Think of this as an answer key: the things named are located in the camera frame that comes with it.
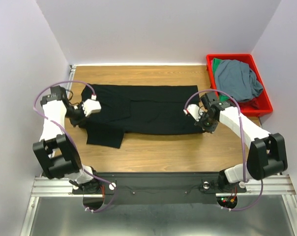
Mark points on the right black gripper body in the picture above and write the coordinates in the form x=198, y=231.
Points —
x=210, y=125

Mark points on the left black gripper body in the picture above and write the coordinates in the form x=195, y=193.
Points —
x=75, y=115

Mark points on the black t shirt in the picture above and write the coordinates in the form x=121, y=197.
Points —
x=153, y=110

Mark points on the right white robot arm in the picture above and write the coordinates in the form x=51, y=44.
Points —
x=267, y=152

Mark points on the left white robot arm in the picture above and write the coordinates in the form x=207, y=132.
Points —
x=85, y=179

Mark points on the grey blue t shirt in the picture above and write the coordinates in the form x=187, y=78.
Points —
x=242, y=84

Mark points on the red plastic bin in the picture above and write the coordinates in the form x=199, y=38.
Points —
x=266, y=107

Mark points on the green t shirt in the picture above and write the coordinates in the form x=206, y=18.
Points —
x=220, y=71

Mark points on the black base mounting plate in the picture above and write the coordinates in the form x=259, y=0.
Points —
x=166, y=188

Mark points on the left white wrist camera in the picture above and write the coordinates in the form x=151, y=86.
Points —
x=91, y=107

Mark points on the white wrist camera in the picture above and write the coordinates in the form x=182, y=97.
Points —
x=91, y=107
x=194, y=111

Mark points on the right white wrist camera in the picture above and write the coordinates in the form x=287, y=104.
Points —
x=194, y=111

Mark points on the front aluminium extrusion rail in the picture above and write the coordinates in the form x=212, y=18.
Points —
x=274, y=185

